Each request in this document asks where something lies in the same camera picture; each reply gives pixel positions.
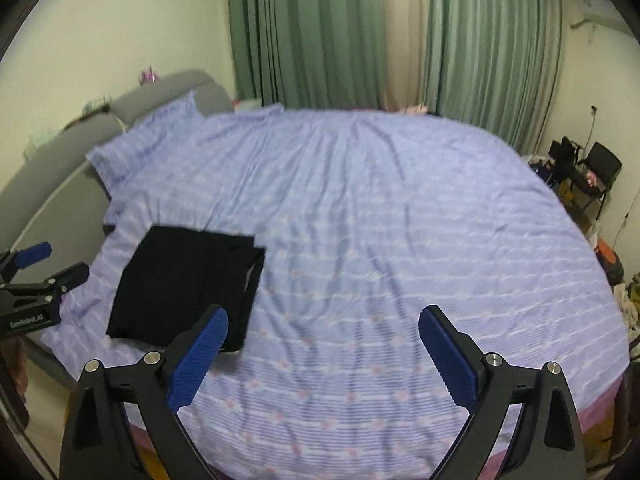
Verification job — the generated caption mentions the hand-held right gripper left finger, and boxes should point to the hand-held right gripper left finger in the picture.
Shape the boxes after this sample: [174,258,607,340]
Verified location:
[59,304,230,480]

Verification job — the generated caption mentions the white air conditioner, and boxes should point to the white air conditioner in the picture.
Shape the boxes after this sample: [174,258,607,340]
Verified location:
[570,0,627,32]

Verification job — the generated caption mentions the black pants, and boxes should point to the black pants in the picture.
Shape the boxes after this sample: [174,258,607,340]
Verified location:
[106,226,267,353]

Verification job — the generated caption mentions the green curtain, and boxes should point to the green curtain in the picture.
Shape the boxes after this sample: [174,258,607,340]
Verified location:
[420,0,563,156]
[227,0,388,110]

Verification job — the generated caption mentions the beige sheer curtain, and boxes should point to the beige sheer curtain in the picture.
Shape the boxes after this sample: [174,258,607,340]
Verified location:
[375,0,432,112]

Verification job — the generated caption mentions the black chair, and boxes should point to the black chair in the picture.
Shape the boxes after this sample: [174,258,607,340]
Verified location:
[547,135,585,187]
[574,141,624,222]

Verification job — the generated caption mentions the person's left forearm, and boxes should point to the person's left forearm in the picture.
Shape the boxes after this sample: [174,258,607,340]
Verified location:
[0,336,31,428]

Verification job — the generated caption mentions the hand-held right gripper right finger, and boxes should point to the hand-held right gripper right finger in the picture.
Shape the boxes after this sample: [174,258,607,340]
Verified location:
[419,305,587,480]

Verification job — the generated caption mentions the grey bed headboard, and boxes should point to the grey bed headboard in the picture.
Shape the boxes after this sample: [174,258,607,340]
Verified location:
[0,70,236,376]

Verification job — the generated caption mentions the purple striped pillow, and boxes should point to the purple striped pillow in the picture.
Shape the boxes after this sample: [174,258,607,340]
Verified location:
[86,91,202,187]

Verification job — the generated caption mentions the pile of assorted clutter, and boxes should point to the pile of assorted clutter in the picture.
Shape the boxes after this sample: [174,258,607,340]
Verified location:
[529,154,562,187]

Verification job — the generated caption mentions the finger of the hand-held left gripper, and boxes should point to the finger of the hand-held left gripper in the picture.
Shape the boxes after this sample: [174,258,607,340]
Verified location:
[0,261,91,307]
[0,241,52,286]

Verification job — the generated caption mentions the bed with purple sheet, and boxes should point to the bed with purple sheet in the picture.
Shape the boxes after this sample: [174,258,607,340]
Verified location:
[40,105,632,480]

